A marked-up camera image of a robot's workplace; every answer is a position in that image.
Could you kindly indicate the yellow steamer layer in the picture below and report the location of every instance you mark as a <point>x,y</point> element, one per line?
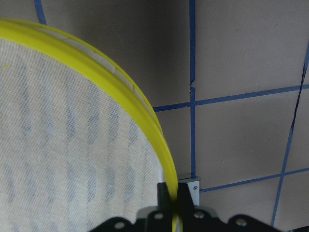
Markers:
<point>79,142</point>

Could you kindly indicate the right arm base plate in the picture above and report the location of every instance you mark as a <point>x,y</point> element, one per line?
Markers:
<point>194,188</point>

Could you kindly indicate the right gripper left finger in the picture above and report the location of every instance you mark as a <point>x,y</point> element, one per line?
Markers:
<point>164,200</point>

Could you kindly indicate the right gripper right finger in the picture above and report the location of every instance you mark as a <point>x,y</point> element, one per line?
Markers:
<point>184,203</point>

